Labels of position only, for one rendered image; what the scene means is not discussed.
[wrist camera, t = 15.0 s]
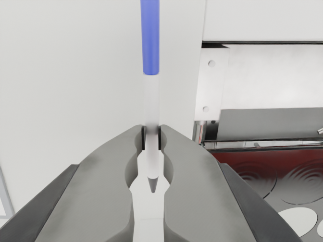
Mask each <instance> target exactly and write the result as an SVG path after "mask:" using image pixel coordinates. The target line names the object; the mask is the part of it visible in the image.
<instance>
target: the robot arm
mask: <svg viewBox="0 0 323 242"><path fill-rule="evenodd" d="M145 143H146V126H145V125H142V124H139V125H135V126H133V127H132V128H130V129H128V130H126V131H125V132H123V133H121V134H119V135H118V136H116V137H114V138H112V139H111V140H109V141H107V142H105V143H104V144H102V145H101V146H99V147H98V148H97V149H95V150H94V151H93V152H92V153H90V154H89V155H88V156H87V157H86V158H84V159H83V160H82V161H81V162H80V163H79V164H71V165H70V166H69V167H68V168H66V169H65V170H64V171H63V172H62V173H61V174H60V175H59V176H57V177H56V178H55V179H54V180H53V181H52V182H51V183H49V184H48V185H47V186H46V187H45V188H44V189H43V190H42V191H40V192H39V193H38V194H37V195H36V196H35V197H34V198H32V199H31V200H30V201H29V202H28V203H27V204H26V205H25V206H23V207H22V208H21V209H20V210H19V211H18V212H17V213H15V214H14V215H13V216H12V217H11V218H10V219H9V220H8V221H7V222H6V223H5V224H4V225H3V226H2V227H1V228H0V242H133V236H134V227H135V219H134V208H133V197H132V193H131V191H130V190H129V188H130V186H131V184H132V183H133V181H134V180H135V179H136V178H137V176H138V165H137V158H138V156H139V155H140V153H141V152H142V150H145ZM158 150H161V152H162V153H163V155H164V158H163V175H164V177H165V179H166V180H167V181H168V183H169V185H170V186H169V188H168V189H167V191H166V192H165V194H164V211H163V233H164V242H303V241H302V239H301V238H300V237H299V236H298V235H297V234H296V232H295V231H294V230H293V229H292V228H291V227H290V225H289V224H288V223H287V222H286V221H285V220H284V219H283V218H282V217H281V216H280V215H279V214H278V213H277V212H276V211H275V210H274V209H273V208H272V207H271V206H270V205H269V204H268V203H267V202H266V201H265V200H264V199H263V198H262V197H261V196H260V195H259V194H258V193H257V192H256V191H255V190H254V189H253V188H252V187H251V186H250V185H248V184H247V183H246V182H245V181H244V180H243V179H242V178H241V177H240V176H239V175H238V174H237V173H236V172H235V171H234V170H233V169H232V168H231V167H230V166H229V165H228V164H227V163H220V162H219V161H218V160H217V159H216V158H215V157H214V156H213V155H212V154H211V153H209V152H208V151H207V150H206V149H205V148H203V147H202V146H200V145H199V144H197V143H196V142H194V141H193V140H191V139H189V138H188V137H186V136H184V135H183V134H181V133H179V132H178V131H176V130H175V129H173V128H171V127H170V126H168V125H165V124H163V125H159V126H158Z"/></svg>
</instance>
